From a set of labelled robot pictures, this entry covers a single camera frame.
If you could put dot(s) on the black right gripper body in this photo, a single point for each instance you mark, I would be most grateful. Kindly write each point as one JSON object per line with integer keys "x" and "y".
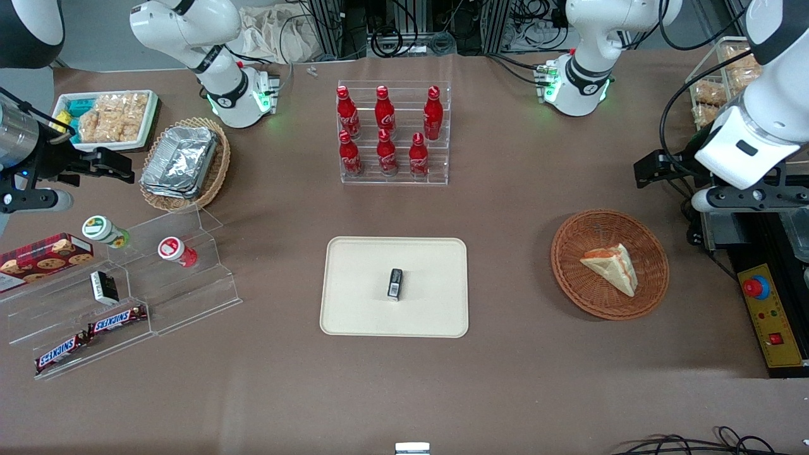
{"x": 52, "y": 162}

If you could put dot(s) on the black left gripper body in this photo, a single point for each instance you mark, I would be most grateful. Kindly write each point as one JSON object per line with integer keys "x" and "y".
{"x": 677, "y": 165}

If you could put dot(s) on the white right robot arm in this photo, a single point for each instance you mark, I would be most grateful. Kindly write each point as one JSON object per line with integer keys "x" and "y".
{"x": 218, "y": 95}

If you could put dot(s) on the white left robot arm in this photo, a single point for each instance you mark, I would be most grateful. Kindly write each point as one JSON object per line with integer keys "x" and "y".
{"x": 588, "y": 76}

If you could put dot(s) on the white rectangular snack tray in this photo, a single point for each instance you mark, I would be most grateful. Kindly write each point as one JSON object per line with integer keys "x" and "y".
{"x": 63, "y": 101}

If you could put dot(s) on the light oval wicker basket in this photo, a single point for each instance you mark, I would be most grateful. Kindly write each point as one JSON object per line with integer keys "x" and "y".
{"x": 218, "y": 170}

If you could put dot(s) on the wrapped triangle sandwich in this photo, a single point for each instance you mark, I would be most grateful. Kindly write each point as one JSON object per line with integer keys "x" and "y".
{"x": 613, "y": 268}

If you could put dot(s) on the brown round wicker basket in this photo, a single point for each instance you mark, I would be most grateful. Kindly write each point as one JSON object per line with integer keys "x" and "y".
{"x": 572, "y": 272}

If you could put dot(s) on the cream plastic tray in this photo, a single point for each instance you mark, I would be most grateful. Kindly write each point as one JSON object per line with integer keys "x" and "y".
{"x": 360, "y": 291}

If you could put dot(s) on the yellow snack packet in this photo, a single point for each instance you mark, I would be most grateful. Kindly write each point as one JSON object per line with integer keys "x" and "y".
{"x": 62, "y": 122}

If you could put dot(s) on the rice cracker pack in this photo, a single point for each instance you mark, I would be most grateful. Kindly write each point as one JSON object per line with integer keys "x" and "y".
{"x": 114, "y": 119}
{"x": 91, "y": 126}
{"x": 137, "y": 114}

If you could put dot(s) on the teal snack packet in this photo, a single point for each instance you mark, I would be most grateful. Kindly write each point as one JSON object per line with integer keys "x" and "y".
{"x": 79, "y": 107}

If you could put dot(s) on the green sunflower yogurt cup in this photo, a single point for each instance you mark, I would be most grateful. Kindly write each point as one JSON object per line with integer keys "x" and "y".
{"x": 100, "y": 229}

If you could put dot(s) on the stacked aluminium foil trays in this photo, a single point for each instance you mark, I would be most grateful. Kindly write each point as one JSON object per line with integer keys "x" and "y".
{"x": 180, "y": 161}

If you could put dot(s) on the red tartan cookie box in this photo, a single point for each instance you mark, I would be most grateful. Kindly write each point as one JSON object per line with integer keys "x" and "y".
{"x": 44, "y": 259}

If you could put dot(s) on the red strawberry yogurt cup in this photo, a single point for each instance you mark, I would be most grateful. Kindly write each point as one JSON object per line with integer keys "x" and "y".
{"x": 172, "y": 248}

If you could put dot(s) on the black white small box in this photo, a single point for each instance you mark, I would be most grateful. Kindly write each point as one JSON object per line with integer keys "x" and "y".
{"x": 104, "y": 287}

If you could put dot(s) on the clear acrylic stepped shelf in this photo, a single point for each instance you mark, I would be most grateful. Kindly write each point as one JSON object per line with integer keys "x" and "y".
{"x": 183, "y": 297}

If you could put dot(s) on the Snickers chocolate bar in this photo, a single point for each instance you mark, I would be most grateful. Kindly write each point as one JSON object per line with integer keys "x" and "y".
{"x": 60, "y": 354}
{"x": 117, "y": 320}

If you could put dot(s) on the yellow emergency stop box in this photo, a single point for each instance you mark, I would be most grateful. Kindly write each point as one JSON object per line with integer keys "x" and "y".
{"x": 774, "y": 328}

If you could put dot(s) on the white cloth bag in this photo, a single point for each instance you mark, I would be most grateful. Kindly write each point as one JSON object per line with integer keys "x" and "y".
{"x": 275, "y": 35}

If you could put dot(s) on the red cola bottle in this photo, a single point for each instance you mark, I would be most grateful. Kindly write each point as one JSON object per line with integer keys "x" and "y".
{"x": 418, "y": 158}
{"x": 433, "y": 114}
{"x": 349, "y": 157}
{"x": 347, "y": 114}
{"x": 387, "y": 155}
{"x": 384, "y": 110}

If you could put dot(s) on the clear acrylic bottle rack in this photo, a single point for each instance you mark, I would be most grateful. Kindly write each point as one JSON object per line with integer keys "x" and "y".
{"x": 404, "y": 126}

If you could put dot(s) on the small black packet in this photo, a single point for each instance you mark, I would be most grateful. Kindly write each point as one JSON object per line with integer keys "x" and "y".
{"x": 395, "y": 284}

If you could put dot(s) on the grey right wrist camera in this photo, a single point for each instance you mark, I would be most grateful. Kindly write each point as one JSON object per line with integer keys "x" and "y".
{"x": 31, "y": 200}

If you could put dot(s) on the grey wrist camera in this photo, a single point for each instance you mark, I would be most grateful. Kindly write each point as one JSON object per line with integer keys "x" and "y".
{"x": 746, "y": 198}
{"x": 31, "y": 200}

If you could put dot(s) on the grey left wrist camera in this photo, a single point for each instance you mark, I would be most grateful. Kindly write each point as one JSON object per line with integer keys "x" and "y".
{"x": 746, "y": 198}

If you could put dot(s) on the black equipment base frame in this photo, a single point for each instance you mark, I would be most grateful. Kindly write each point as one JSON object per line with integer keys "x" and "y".
{"x": 787, "y": 284}

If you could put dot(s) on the aluminium frame post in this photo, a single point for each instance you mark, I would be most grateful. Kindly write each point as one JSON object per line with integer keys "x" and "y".
{"x": 496, "y": 22}
{"x": 327, "y": 25}

